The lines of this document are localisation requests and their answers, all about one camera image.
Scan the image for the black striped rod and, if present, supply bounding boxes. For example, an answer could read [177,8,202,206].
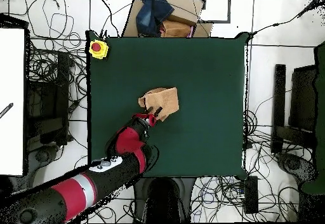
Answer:
[0,102,14,119]

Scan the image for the dark green table cloth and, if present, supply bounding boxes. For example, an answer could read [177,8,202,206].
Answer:
[85,30,249,180]

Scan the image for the thick black cable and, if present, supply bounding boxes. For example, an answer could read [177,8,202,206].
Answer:
[247,0,325,41]

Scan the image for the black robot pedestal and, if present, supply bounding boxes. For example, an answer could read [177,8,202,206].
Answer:
[133,176,197,223]

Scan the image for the black caster base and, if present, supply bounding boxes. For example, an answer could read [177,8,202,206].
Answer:
[276,152,319,184]
[27,145,60,179]

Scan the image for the white panel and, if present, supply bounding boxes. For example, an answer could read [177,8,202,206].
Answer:
[0,27,25,176]

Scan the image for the yellow emergency stop button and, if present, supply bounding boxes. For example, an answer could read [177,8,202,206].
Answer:
[88,39,109,60]

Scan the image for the green cloth covered furniture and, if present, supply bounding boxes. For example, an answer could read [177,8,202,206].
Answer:
[301,41,325,195]

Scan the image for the tan terry towel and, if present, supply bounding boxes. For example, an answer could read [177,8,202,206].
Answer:
[137,86,180,122]

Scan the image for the black equipment stand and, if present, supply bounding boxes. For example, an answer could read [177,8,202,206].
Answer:
[25,51,70,148]

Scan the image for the blue denim jeans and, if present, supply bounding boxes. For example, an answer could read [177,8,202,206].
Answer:
[135,0,175,37]

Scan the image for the folded brown towel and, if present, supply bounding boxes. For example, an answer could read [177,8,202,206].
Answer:
[161,20,192,38]

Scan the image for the brown cardboard box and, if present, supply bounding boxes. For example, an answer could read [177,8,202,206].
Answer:
[121,0,214,38]

